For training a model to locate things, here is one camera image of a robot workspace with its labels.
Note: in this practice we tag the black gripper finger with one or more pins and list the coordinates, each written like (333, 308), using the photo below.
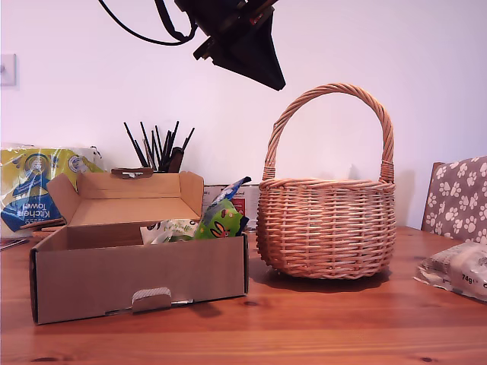
(255, 61)

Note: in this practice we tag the green blue Easter egg bag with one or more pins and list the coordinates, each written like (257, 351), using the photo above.
(218, 224)

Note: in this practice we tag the white green Easter egg bag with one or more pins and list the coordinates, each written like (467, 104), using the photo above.
(167, 230)

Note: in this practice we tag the brown cardboard box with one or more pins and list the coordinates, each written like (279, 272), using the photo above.
(133, 266)

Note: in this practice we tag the white carton with red label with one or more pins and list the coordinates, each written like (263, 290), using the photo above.
(252, 201)

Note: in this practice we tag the kitchen towel pack yellow blue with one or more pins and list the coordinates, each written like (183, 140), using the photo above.
(30, 190)

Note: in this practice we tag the cork coaster stack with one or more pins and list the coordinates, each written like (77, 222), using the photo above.
(45, 230)

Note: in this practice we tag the dark printed booklet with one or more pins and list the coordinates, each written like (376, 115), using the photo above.
(11, 244)

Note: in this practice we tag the white wall light switch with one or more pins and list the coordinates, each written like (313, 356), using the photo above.
(8, 70)

